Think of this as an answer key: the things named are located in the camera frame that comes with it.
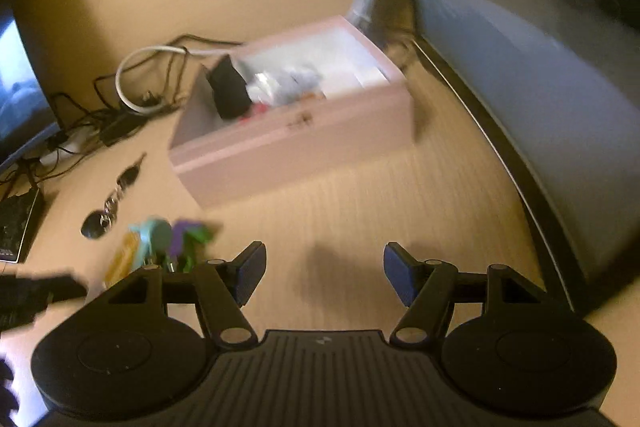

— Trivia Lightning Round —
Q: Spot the black power adapter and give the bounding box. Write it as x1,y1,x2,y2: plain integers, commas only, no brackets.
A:
100,112,149,146

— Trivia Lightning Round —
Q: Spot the teal plastic toy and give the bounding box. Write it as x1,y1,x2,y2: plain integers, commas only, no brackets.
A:
127,218,174,266

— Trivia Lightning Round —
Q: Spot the clear plastic bag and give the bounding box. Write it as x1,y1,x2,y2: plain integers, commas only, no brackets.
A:
250,64,326,106

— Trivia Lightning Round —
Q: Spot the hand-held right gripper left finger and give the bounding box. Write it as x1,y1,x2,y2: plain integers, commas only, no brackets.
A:
87,241,267,352

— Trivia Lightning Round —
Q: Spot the computer monitor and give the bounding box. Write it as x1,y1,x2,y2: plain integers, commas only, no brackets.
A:
0,0,64,174

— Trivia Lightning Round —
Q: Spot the green and purple toy figure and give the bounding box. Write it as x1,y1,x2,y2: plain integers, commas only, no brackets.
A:
167,219,217,274

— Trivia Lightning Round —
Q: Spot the black and white small device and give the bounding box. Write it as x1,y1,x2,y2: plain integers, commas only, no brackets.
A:
204,54,251,121

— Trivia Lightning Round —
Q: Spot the black key bunch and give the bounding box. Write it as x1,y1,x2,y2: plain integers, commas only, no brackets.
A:
81,152,149,241

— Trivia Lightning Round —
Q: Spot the pink cardboard box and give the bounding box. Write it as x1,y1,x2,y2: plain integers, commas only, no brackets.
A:
167,14,416,208

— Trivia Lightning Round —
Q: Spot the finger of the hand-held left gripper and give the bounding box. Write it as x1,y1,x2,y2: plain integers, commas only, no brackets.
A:
30,275,88,304

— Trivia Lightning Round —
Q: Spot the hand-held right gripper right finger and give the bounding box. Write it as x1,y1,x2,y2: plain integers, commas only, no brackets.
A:
382,242,568,350

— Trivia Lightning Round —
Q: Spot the black keyboard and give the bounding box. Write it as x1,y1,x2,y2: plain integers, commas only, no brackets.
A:
0,187,46,264

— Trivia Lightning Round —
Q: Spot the white power strip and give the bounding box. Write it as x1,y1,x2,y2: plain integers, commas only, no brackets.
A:
40,129,101,166

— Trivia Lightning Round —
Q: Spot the looped white cable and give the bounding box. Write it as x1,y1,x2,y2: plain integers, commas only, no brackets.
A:
115,46,236,114

